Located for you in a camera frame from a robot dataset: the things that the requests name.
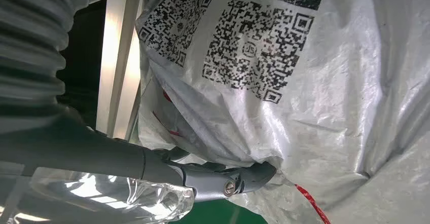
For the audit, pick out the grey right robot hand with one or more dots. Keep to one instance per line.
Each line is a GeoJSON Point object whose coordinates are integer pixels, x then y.
{"type": "Point", "coordinates": [100, 152]}

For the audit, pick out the green conveyor belt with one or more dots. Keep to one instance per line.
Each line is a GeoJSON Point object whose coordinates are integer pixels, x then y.
{"type": "Point", "coordinates": [215, 214]}

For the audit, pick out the clear plastic cover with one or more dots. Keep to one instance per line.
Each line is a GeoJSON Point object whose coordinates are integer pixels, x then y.
{"type": "Point", "coordinates": [111, 195]}

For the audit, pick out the silver conveyor side rail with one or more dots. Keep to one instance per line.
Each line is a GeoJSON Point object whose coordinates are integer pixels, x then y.
{"type": "Point", "coordinates": [114, 64]}

